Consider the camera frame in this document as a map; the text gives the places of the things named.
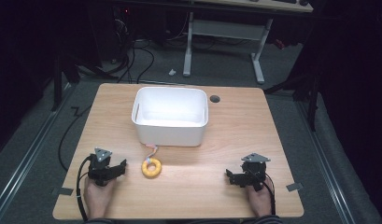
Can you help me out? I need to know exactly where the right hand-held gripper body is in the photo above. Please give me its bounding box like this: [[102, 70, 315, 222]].
[[240, 151, 272, 192]]

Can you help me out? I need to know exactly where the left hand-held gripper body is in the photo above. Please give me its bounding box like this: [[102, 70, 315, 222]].
[[87, 147, 119, 188]]

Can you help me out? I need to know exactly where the person's right hand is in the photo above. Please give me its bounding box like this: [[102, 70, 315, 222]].
[[245, 177, 276, 217]]

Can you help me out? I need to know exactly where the person's left hand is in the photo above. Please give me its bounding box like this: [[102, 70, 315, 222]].
[[83, 176, 119, 219]]

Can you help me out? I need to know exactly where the grey tape piece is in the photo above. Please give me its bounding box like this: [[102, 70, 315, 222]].
[[285, 181, 304, 192], [50, 186, 75, 197]]

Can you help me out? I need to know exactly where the white plastic bin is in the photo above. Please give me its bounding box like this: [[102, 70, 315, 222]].
[[131, 86, 210, 147]]

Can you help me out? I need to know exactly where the black metal stand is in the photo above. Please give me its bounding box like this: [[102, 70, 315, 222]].
[[50, 54, 82, 112], [262, 69, 324, 133]]

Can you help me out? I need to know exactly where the black computer tower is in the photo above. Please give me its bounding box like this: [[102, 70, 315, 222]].
[[97, 5, 134, 64]]

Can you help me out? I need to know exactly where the white-legged desk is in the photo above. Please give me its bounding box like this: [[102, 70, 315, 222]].
[[182, 0, 315, 85]]

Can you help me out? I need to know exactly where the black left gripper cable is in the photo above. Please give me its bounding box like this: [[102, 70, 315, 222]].
[[75, 154, 93, 222]]

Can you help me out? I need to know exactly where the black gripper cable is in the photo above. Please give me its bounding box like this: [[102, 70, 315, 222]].
[[253, 170, 277, 217], [75, 154, 93, 222]]

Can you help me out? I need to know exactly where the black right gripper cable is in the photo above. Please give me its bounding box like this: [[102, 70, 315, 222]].
[[253, 170, 277, 217]]

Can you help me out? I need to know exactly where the yellow ring toy with string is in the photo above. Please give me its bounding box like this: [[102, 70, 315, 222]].
[[141, 143, 163, 179]]

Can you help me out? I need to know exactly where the black floor cable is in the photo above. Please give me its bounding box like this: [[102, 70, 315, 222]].
[[57, 105, 93, 173]]

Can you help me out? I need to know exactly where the metal floor rail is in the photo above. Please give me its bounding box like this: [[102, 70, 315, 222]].
[[0, 83, 73, 217], [295, 100, 357, 224]]

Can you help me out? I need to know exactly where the bundle of black floor cables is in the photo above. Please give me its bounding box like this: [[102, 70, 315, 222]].
[[116, 39, 156, 85]]

